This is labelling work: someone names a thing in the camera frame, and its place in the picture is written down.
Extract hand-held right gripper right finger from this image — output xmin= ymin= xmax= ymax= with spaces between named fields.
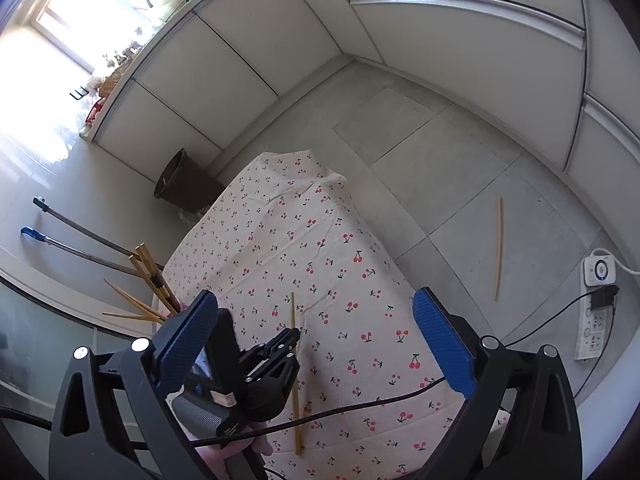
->
xmin=412 ymin=287 xmax=583 ymax=480

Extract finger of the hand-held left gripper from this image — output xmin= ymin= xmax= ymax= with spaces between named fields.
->
xmin=239 ymin=329 xmax=301 ymax=368
xmin=245 ymin=354 xmax=300 ymax=397

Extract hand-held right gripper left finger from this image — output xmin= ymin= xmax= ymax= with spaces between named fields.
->
xmin=47 ymin=290 xmax=219 ymax=480

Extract thin bamboo chopstick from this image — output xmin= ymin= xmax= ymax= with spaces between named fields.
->
xmin=494 ymin=197 xmax=503 ymax=302
xmin=290 ymin=291 xmax=304 ymax=457

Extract person's left hand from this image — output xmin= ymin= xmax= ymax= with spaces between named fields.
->
xmin=195 ymin=422 xmax=273 ymax=480

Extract cherry print tablecloth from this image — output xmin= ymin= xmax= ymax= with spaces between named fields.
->
xmin=162 ymin=149 xmax=501 ymax=480

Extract white power strip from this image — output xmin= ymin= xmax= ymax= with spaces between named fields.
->
xmin=574 ymin=255 xmax=619 ymax=361

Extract brown trash bin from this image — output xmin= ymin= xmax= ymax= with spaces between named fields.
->
xmin=153 ymin=148 xmax=226 ymax=213

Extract black plug adapter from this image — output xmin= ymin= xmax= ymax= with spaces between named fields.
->
xmin=590 ymin=286 xmax=620 ymax=311

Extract white plug with blue light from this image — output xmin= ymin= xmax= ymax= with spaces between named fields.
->
xmin=582 ymin=255 xmax=618 ymax=287

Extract wicker tray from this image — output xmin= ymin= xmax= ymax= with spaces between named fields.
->
xmin=97 ymin=62 xmax=126 ymax=96

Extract white kitchen cabinets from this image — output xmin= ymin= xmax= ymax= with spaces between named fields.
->
xmin=80 ymin=0 xmax=640 ymax=211

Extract black braided cable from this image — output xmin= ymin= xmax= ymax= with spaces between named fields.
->
xmin=0 ymin=404 xmax=52 ymax=432

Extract blue grip mop handle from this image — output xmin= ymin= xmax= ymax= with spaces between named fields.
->
xmin=20 ymin=226 xmax=146 ymax=277

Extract white power cord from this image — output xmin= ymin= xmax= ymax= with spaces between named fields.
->
xmin=592 ymin=247 xmax=640 ymax=276

